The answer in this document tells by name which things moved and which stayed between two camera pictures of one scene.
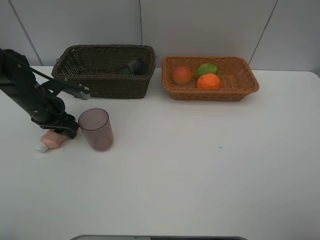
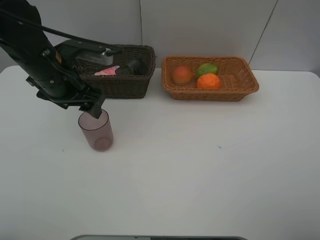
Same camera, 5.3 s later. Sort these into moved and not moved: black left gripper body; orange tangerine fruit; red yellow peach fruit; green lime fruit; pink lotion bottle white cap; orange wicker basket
Moved: black left gripper body; pink lotion bottle white cap
Not moved: green lime fruit; orange tangerine fruit; red yellow peach fruit; orange wicker basket
